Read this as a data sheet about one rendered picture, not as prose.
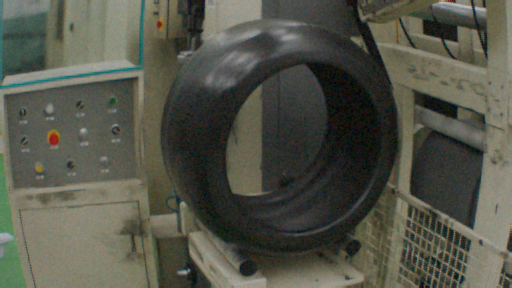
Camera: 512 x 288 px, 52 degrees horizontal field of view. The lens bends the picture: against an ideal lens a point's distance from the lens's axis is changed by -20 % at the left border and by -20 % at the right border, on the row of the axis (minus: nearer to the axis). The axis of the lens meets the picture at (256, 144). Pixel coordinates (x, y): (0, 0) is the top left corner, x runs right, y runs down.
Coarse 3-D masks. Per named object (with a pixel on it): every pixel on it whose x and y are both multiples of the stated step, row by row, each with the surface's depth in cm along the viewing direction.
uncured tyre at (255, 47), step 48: (240, 48) 133; (288, 48) 133; (336, 48) 137; (192, 96) 134; (240, 96) 131; (336, 96) 170; (384, 96) 145; (192, 144) 133; (336, 144) 174; (384, 144) 147; (192, 192) 136; (288, 192) 172; (336, 192) 170; (240, 240) 141; (288, 240) 144; (336, 240) 152
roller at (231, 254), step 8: (200, 224) 169; (208, 232) 163; (216, 240) 158; (224, 248) 152; (232, 248) 150; (232, 256) 148; (240, 256) 145; (248, 256) 146; (232, 264) 147; (240, 264) 143; (248, 264) 143; (256, 264) 144; (240, 272) 143; (248, 272) 143
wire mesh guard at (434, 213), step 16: (400, 192) 164; (384, 208) 173; (432, 208) 150; (368, 224) 183; (400, 224) 165; (448, 224) 141; (480, 240) 128; (368, 256) 183; (400, 256) 165; (496, 272) 122
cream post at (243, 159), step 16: (224, 0) 164; (240, 0) 166; (256, 0) 167; (208, 16) 172; (224, 16) 165; (240, 16) 167; (256, 16) 168; (208, 32) 173; (256, 96) 174; (240, 112) 174; (256, 112) 175; (240, 128) 175; (256, 128) 176; (240, 144) 176; (256, 144) 178; (240, 160) 177; (256, 160) 179; (240, 176) 178; (256, 176) 180; (240, 192) 179; (256, 192) 181
